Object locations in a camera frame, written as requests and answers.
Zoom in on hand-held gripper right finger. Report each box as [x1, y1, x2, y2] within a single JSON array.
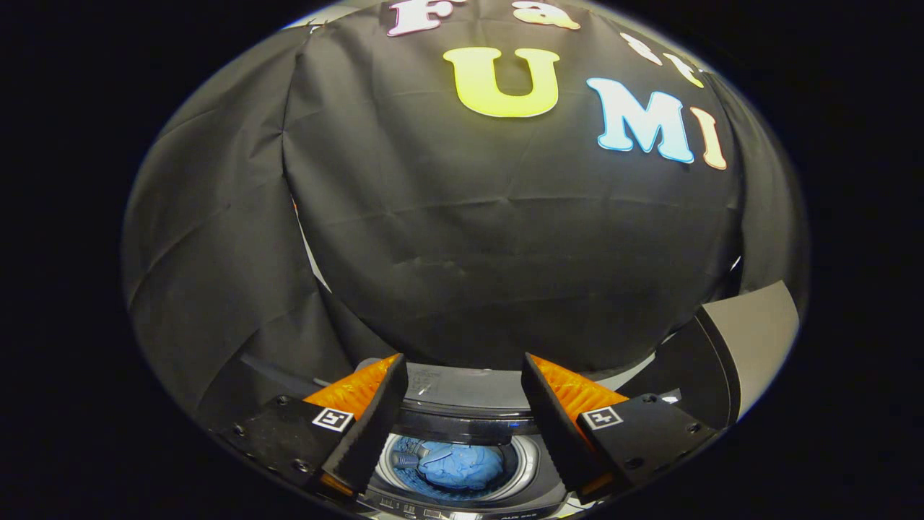
[[520, 352, 720, 505]]

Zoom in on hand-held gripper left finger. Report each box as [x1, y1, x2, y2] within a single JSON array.
[[209, 353, 409, 499]]

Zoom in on grey washing machine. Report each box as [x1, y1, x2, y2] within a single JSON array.
[[318, 357, 659, 520]]

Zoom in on black washing machine lid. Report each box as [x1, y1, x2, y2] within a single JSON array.
[[393, 361, 544, 443]]

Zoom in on light blue polo shirt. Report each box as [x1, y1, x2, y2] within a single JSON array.
[[393, 436, 506, 500]]

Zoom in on black backdrop cloth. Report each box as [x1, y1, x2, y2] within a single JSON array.
[[121, 0, 811, 428]]

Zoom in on grey cabinet with dark top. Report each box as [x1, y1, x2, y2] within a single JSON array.
[[616, 281, 801, 431]]

